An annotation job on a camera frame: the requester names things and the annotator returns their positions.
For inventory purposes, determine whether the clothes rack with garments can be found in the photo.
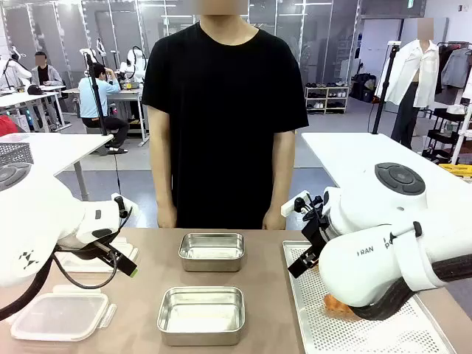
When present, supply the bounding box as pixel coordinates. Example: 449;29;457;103
436;41;472;106

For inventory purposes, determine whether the person's right hand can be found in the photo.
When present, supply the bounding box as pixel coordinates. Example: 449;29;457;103
156;204;179;229

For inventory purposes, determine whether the clear plastic clip lid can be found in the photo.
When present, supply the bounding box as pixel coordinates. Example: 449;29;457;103
10;284;117;342
54;235;139;274

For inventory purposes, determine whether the red fabric item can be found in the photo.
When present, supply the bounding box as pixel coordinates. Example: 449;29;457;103
0;114;20;138

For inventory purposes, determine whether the white background desk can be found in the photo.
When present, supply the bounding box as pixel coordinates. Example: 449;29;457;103
0;86;72;133

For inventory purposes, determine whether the person in black t-shirt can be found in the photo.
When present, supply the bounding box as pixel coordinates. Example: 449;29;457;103
142;0;310;230

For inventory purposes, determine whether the steel rectangular container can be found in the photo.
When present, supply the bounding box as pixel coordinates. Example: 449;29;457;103
156;285;246;347
178;232;245;273

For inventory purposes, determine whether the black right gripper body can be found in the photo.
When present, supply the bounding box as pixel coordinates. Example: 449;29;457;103
301;210;332;256

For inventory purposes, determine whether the perforated metal baking tray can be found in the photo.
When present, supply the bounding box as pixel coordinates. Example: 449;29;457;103
282;240;458;354

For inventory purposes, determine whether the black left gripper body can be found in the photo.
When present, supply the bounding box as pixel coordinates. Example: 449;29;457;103
86;240;122;265

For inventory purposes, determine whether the person's left hand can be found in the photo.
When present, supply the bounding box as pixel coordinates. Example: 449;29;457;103
261;206;288;232

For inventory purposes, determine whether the black left arm cable sleeve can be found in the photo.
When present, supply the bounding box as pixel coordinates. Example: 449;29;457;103
0;254;118;322

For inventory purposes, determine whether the white shoe rack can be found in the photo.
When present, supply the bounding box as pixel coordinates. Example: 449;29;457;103
304;83;351;115

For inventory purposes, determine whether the grey perforated basket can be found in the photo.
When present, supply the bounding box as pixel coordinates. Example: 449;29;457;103
0;142;35;167

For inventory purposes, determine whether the white table with grey basket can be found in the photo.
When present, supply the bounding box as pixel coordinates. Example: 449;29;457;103
0;131;114;202

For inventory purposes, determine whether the black shelf cart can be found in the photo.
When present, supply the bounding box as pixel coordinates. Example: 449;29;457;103
421;105;472;165

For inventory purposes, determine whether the seated person light blue shirt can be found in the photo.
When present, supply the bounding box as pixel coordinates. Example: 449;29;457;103
77;63;131;156

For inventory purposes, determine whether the black tripod stand with cable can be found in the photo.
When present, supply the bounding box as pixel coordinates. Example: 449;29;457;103
83;52;123;202

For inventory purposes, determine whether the black bag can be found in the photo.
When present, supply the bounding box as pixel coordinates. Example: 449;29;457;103
350;72;378;103

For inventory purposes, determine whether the yellow crate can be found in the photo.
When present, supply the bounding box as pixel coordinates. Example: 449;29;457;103
437;163;472;181

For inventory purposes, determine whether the person's right forearm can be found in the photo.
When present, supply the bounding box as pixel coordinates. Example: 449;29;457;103
150;154;178;208

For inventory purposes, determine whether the person's left forearm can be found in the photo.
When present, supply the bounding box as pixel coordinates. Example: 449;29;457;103
267;154;296;209

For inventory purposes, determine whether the seated person grey hoodie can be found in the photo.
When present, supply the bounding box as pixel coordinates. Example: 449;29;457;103
30;51;66;126

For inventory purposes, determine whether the mannequin in white shirt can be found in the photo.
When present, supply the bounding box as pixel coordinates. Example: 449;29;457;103
375;17;441;149

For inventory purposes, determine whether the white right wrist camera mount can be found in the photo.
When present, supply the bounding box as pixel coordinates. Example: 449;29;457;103
280;190;314;219

